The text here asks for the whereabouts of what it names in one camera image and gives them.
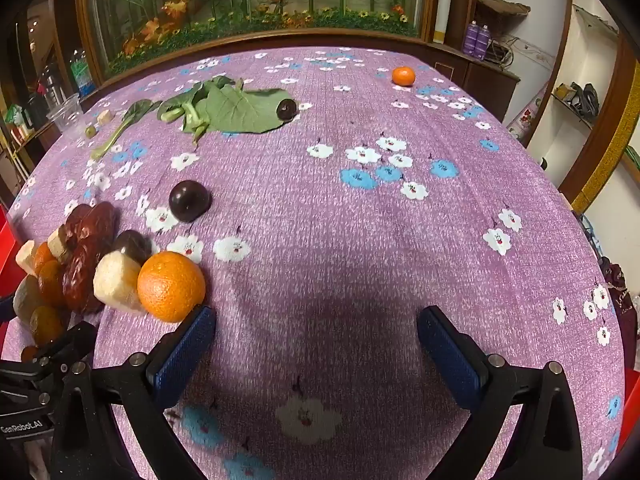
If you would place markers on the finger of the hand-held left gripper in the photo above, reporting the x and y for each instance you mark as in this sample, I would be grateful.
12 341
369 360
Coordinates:
75 342

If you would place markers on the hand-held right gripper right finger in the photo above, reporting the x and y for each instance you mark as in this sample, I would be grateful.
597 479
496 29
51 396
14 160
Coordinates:
450 360

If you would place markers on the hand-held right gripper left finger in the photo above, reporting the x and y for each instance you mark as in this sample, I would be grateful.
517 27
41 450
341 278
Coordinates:
187 355

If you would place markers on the large orange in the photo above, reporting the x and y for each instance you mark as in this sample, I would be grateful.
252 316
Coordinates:
170 285

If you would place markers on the peeled sugarcane slice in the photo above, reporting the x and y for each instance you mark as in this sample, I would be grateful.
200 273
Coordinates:
25 257

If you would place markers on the dark purple grape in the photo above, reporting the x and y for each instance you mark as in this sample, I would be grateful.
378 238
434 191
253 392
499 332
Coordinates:
187 200
286 109
132 244

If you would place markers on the red tray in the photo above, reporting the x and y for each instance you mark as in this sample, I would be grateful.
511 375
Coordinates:
5 250

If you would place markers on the red date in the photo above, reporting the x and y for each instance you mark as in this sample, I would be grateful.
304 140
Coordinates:
80 280
102 222
75 220

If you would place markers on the thick peeled sugarcane piece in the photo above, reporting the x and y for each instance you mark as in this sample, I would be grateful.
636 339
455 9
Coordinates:
115 277

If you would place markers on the purple floral tablecloth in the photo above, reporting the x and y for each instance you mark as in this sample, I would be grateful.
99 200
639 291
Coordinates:
325 260

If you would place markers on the wooden counter with bottles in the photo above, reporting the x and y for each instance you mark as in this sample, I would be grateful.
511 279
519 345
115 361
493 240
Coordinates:
25 160

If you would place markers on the green olive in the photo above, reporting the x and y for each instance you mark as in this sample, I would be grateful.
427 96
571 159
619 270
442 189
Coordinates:
90 131

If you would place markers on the small sugarcane chunk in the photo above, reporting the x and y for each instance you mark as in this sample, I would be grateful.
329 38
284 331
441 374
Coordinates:
105 117

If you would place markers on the clear plastic cup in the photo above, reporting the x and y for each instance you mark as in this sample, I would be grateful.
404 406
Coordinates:
65 112

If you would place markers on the small bok choy stalk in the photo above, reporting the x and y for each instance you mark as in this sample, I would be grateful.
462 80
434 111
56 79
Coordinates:
134 111

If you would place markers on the leafy bok choy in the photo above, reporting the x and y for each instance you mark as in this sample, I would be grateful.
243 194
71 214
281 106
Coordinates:
187 105

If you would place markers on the pink floral gift bag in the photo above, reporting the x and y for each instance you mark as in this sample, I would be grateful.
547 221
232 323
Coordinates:
525 117

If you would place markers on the large green leaf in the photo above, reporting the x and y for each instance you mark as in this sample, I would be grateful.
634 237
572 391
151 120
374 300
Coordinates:
250 107

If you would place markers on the dark metal thermos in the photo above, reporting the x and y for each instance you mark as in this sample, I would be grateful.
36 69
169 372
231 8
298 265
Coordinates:
50 87

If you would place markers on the gold trimmed wooden arch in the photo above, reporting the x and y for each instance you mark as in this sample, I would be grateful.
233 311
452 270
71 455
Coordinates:
607 150

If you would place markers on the wooden side cabinet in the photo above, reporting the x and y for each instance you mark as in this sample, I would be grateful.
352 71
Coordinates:
480 77

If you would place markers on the small orange tangerine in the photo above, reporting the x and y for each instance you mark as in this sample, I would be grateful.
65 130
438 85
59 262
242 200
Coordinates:
403 76

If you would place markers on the white yellow rolled poster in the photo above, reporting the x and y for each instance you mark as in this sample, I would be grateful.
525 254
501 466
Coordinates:
444 5

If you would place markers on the artificial plant display case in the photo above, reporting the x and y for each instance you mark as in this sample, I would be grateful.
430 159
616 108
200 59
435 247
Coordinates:
250 5

